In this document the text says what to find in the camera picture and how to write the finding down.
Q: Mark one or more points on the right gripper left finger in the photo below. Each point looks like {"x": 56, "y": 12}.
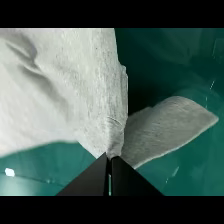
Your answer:
{"x": 90, "y": 181}

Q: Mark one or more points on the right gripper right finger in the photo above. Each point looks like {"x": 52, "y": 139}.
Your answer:
{"x": 131, "y": 181}

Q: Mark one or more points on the light grey T-shirt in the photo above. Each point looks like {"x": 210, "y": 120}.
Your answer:
{"x": 66, "y": 93}

